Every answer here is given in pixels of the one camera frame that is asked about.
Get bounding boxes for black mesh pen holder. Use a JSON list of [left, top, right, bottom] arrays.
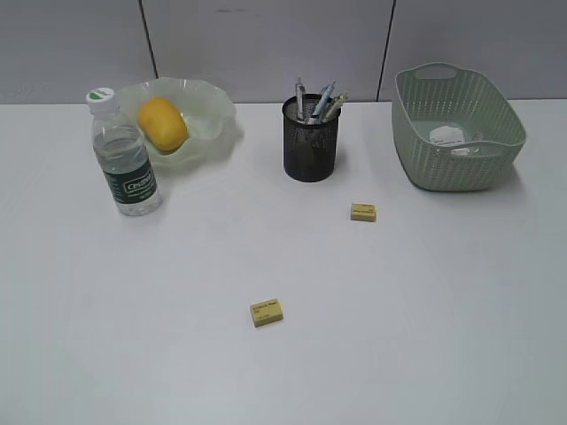
[[282, 97, 341, 182]]

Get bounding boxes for blue and white pen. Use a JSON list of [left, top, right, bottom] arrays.
[[307, 82, 335, 125]]

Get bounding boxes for green woven plastic basket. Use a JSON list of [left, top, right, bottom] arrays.
[[392, 63, 526, 192]]

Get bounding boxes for yellow mango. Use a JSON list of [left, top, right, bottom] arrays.
[[137, 97, 189, 153]]

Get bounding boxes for grey and white pen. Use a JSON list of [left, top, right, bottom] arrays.
[[295, 76, 306, 123]]

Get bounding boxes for white waste paper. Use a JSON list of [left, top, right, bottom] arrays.
[[429, 125, 482, 156]]

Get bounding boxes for yellow eraser front label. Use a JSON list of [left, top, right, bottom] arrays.
[[250, 298, 284, 328]]

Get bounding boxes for beige grip pen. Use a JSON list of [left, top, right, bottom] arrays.
[[322, 92, 349, 122]]

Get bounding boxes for yellow eraser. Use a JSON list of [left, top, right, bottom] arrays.
[[350, 203, 377, 222]]

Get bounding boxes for clear water bottle green label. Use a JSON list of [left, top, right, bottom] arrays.
[[86, 88, 161, 216]]

